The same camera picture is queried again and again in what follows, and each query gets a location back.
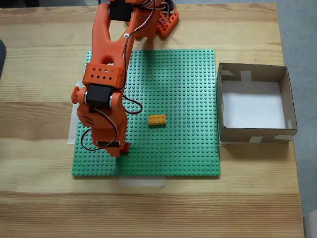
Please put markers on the red lego block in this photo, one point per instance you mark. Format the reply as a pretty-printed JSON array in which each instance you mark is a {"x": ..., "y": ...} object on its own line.
[{"x": 125, "y": 148}]

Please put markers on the yellow lego block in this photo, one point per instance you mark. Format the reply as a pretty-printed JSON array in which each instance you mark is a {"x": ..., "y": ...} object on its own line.
[{"x": 157, "y": 120}]

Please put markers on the green lego baseplate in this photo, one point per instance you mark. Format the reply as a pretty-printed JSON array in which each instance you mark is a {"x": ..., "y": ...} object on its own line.
[{"x": 173, "y": 99}]

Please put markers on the open cardboard box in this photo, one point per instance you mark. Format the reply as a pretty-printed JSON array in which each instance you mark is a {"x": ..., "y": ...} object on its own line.
[{"x": 247, "y": 136}]

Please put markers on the black rounded object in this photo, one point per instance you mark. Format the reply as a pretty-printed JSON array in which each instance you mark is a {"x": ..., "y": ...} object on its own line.
[{"x": 2, "y": 59}]

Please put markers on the white paper sheet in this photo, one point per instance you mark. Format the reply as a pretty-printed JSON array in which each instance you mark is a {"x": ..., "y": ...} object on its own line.
[{"x": 252, "y": 109}]

